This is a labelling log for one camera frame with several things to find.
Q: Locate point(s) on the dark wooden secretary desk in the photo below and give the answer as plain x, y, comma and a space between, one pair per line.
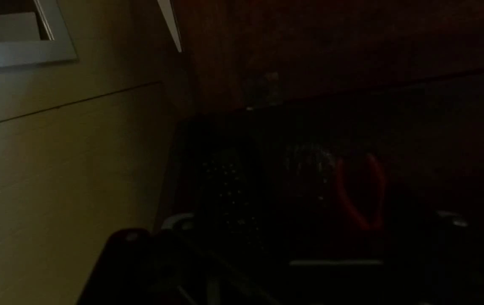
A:
336, 56

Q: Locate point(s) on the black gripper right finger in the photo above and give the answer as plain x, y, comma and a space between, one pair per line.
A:
430, 212

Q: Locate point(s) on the white framed panel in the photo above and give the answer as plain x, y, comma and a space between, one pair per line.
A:
22, 39

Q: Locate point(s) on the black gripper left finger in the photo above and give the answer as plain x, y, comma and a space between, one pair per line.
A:
225, 192

